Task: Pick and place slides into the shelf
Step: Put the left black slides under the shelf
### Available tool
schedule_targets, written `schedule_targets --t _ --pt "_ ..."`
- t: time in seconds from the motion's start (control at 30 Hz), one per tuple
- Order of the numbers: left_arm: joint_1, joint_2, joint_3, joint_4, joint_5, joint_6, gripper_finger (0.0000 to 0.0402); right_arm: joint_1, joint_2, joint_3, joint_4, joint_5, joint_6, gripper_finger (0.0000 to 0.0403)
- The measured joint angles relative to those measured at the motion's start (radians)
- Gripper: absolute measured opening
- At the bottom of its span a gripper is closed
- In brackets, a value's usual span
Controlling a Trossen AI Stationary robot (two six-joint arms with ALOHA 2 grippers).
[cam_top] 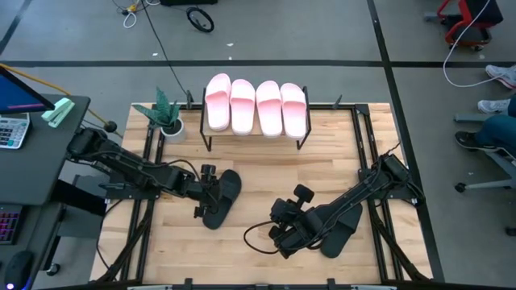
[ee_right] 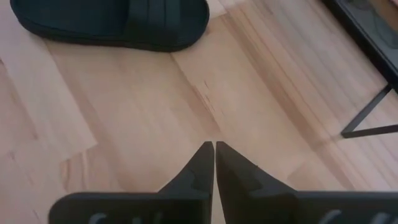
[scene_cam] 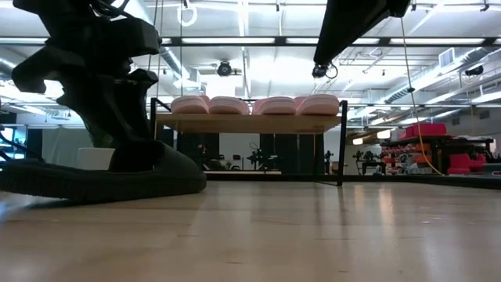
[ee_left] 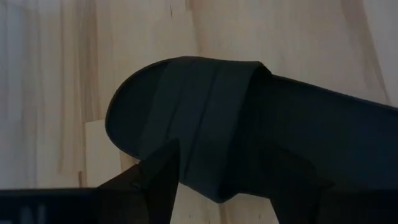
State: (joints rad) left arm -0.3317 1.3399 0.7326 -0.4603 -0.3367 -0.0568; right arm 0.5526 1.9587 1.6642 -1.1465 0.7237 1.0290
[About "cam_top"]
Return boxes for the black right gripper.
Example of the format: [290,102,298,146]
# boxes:
[268,184,315,259]

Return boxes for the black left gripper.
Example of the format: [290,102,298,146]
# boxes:
[193,164,221,221]

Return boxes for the black foam slide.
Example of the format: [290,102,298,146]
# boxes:
[201,168,243,231]
[319,202,364,259]

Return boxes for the pink foam slide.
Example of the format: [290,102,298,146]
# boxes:
[279,82,308,141]
[204,72,232,132]
[255,80,284,139]
[229,78,256,136]

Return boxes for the white plant pot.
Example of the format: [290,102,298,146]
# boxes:
[160,117,189,145]

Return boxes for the green leafy plant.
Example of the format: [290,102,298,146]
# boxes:
[131,86,181,134]

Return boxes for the black side desk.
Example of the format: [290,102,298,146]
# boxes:
[0,94,92,207]

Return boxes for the mint green stapler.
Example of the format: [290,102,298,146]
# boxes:
[41,97,77,129]

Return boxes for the person's black shoe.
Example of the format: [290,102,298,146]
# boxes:
[454,129,499,154]

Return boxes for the backlit keyboard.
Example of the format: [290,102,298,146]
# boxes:
[0,203,23,247]

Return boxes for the grey desk calculator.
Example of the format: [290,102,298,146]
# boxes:
[0,112,31,151]

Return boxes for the black computer mouse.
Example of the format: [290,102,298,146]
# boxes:
[3,250,35,290]

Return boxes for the computer monitor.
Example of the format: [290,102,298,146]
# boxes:
[0,66,56,116]

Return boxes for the grey office chair base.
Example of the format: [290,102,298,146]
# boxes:
[454,112,516,193]

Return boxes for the person's leg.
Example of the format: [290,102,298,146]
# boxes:
[477,95,516,156]

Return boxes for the person's grey white shoe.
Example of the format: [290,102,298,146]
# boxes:
[476,97,513,115]

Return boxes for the person's white pink shoe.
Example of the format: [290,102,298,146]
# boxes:
[485,64,516,90]

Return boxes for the red and black cart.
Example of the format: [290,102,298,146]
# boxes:
[422,0,505,52]

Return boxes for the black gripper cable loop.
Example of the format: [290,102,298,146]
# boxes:
[242,219,284,256]

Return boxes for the wooden shelf with black frame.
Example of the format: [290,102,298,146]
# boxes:
[199,85,312,152]

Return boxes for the black metal table frame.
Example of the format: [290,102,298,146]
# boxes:
[94,90,435,290]

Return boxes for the black floor cable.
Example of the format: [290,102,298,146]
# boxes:
[139,0,191,98]

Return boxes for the black rubber ring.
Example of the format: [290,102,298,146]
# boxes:
[185,6,216,34]

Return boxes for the white coiled cable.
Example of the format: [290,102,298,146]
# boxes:
[122,9,139,30]

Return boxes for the yellow cable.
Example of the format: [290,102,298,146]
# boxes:
[0,62,108,126]

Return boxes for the long white cable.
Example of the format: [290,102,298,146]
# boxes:
[442,0,516,89]

